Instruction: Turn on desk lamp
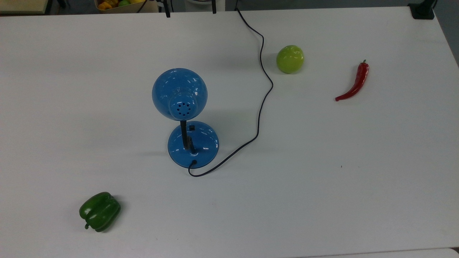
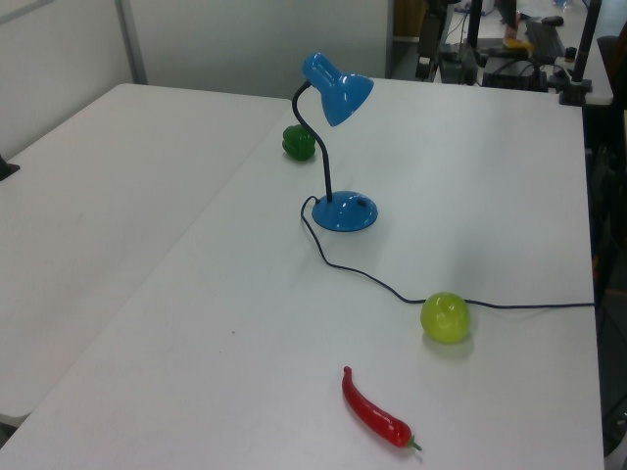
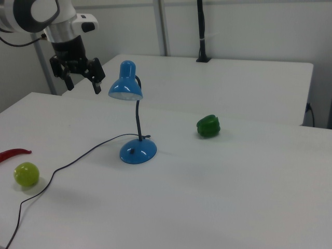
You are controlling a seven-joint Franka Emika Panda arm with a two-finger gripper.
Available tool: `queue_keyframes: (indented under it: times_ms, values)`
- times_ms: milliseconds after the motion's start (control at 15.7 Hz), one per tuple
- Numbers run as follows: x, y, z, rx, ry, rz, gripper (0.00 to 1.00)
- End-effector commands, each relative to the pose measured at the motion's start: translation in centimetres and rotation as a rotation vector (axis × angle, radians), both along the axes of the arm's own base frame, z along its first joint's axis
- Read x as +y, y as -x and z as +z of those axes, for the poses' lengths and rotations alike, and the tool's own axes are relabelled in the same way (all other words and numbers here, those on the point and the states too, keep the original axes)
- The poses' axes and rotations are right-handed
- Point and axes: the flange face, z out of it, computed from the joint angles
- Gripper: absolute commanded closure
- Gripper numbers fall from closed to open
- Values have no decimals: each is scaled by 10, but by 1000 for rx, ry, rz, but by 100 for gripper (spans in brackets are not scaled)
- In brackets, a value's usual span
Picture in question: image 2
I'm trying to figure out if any green bell pepper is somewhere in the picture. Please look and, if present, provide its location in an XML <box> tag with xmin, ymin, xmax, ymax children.
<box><xmin>281</xmin><ymin>123</ymin><xmax>316</xmax><ymax>163</ymax></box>

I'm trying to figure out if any dark equipment rack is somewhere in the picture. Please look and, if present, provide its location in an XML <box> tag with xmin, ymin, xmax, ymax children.
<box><xmin>414</xmin><ymin>0</ymin><xmax>479</xmax><ymax>85</ymax></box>

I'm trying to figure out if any red chili pepper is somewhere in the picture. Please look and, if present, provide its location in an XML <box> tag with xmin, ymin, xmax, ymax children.
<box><xmin>341</xmin><ymin>365</ymin><xmax>423</xmax><ymax>452</ymax></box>

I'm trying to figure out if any black keyboard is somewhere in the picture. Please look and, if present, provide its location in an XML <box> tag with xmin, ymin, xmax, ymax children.
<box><xmin>525</xmin><ymin>19</ymin><xmax>566</xmax><ymax>59</ymax></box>

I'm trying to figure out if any thin black stand pole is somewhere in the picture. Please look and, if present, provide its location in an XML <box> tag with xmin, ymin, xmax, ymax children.
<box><xmin>466</xmin><ymin>0</ymin><xmax>485</xmax><ymax>53</ymax></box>

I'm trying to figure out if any green apple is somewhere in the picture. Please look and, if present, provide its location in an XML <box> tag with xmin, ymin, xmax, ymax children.
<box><xmin>420</xmin><ymin>292</ymin><xmax>474</xmax><ymax>345</ymax></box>

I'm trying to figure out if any black stand pole with clamp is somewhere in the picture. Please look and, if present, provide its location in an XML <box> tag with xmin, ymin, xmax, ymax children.
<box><xmin>559</xmin><ymin>0</ymin><xmax>603</xmax><ymax>107</ymax></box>

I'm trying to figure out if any blue desk lamp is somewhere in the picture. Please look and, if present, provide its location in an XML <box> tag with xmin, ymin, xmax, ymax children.
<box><xmin>292</xmin><ymin>51</ymin><xmax>379</xmax><ymax>233</ymax></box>

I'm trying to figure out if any black lamp power cable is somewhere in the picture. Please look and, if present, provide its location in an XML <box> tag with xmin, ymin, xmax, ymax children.
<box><xmin>299</xmin><ymin>195</ymin><xmax>597</xmax><ymax>311</ymax></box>

